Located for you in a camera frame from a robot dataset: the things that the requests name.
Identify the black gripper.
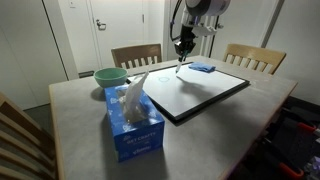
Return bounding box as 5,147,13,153
174,24,198,64

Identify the green and white marker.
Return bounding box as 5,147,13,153
175,56,185,74

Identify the black-framed whiteboard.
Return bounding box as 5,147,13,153
126,61,251,123

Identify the mint-green bowl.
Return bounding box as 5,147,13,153
93,67,129,89

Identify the blue cloth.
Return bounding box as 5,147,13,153
187,61,217,74

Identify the brown wooden chair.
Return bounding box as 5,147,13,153
110,43,163,69

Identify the white tissue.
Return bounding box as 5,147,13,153
123,69,150,123

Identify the white door with round knob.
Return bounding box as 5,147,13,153
209,0,278,62

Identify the light wooden chair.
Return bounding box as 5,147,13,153
222,43,287,75
0,93,58,180

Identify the blue tissue box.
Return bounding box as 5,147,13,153
104,84,166,163

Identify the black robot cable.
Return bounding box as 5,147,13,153
169,0,184,43

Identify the white door with lever handle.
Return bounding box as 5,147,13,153
87,0,148,69

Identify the silver lever door handle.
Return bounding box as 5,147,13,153
95,19,107,32

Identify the black clamp with orange handle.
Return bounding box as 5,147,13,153
283,108,318,161
263,136,305,179

